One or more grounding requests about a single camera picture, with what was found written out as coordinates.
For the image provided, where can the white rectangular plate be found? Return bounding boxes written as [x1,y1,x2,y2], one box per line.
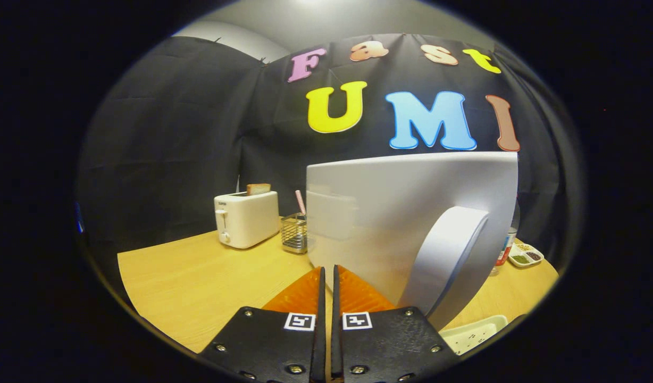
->
[438,314,509,356]

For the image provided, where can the white microwave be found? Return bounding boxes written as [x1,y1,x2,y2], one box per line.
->
[305,152,520,331]

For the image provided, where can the divided white dish of beans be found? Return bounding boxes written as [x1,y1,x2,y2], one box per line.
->
[507,243,545,268]

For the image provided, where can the wire mesh basket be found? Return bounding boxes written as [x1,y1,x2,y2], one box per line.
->
[281,213,308,254]

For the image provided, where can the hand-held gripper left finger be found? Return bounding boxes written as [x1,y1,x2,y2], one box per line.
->
[199,266,327,383]

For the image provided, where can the clear bottle with red label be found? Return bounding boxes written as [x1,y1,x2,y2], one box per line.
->
[489,199,521,277]

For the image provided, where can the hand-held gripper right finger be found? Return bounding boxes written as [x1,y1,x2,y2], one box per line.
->
[331,264,460,383]

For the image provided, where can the white toaster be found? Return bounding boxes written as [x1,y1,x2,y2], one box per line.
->
[214,190,280,249]

